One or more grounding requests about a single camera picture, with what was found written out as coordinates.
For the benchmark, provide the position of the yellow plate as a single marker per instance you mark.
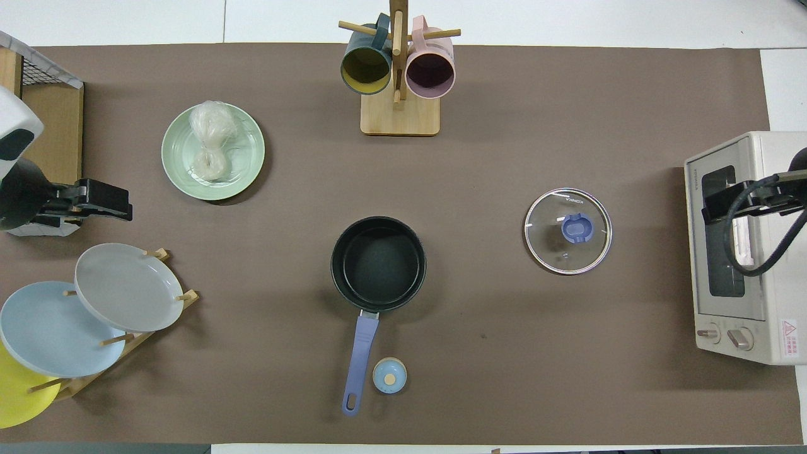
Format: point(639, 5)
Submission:
point(19, 397)

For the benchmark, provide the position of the light blue plate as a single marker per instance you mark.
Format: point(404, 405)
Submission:
point(50, 331)

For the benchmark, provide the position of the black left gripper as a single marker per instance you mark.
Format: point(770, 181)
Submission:
point(104, 200)

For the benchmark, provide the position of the brown table mat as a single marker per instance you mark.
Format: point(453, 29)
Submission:
point(479, 353)

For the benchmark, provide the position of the glass lid blue knob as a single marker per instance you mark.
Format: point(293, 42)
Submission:
point(567, 230)

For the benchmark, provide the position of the beige toaster oven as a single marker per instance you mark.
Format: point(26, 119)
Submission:
point(778, 284)

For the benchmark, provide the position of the pink mug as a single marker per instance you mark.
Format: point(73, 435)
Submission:
point(430, 72)

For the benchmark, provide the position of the light green plate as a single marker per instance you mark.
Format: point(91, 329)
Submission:
point(243, 151)

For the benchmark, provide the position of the dark teal mug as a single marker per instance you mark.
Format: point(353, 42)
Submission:
point(365, 66)

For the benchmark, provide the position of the grey plate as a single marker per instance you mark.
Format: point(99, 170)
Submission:
point(129, 287)

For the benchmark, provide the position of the wooden mug tree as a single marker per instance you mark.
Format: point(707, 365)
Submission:
point(400, 116)

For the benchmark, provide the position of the wooden plate rack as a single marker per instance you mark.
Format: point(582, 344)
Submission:
point(189, 296)

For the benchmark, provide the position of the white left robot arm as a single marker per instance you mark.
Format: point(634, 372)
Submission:
point(16, 126)

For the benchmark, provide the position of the white vermicelli bundle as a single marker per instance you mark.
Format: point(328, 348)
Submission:
point(211, 142)

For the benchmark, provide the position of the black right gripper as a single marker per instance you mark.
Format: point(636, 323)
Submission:
point(725, 202)

